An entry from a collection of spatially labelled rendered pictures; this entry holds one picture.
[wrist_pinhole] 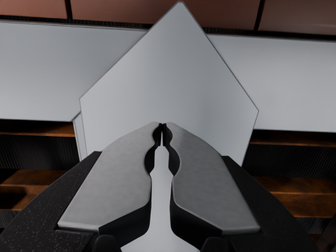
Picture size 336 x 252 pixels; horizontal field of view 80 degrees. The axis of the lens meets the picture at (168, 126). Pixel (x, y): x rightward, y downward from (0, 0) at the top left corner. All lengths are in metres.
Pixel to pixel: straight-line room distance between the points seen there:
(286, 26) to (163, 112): 0.15
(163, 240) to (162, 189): 0.10
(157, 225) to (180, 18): 0.26
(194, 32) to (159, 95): 0.06
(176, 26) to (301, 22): 0.13
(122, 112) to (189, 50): 0.09
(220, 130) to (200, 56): 0.08
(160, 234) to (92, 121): 0.20
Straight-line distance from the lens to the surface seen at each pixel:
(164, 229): 0.33
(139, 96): 0.20
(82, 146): 0.24
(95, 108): 0.21
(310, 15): 0.26
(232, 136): 0.23
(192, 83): 0.20
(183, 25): 0.19
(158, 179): 0.26
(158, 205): 0.29
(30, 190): 0.61
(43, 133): 0.43
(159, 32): 0.19
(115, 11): 0.22
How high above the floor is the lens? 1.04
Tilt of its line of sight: 62 degrees down
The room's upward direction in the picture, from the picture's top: 178 degrees clockwise
